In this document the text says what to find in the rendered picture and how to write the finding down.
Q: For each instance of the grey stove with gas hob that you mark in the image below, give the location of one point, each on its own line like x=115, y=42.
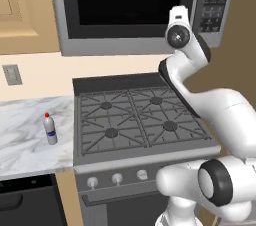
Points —
x=126, y=116

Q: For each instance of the microwave door with dark window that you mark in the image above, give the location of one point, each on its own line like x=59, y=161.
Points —
x=100, y=45

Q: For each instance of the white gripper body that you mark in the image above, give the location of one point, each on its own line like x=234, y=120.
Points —
x=178, y=9

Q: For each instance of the white bottle with red cap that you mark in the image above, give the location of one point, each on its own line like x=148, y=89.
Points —
x=50, y=131

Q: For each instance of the white stove knob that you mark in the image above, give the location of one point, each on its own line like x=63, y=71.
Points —
x=92, y=182
x=117, y=178
x=142, y=174

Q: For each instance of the grey wall socket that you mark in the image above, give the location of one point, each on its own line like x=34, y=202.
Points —
x=12, y=75

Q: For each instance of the beige cupboard door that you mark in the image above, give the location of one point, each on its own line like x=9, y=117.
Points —
x=23, y=10

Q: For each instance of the grey microwave oven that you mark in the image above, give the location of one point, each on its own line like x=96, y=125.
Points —
x=213, y=3

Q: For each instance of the dark oven door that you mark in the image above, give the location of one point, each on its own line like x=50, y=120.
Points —
x=130, y=215

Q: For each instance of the black dishwasher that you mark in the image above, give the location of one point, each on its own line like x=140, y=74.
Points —
x=26, y=203

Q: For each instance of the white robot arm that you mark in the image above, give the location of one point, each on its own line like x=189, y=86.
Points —
x=220, y=113

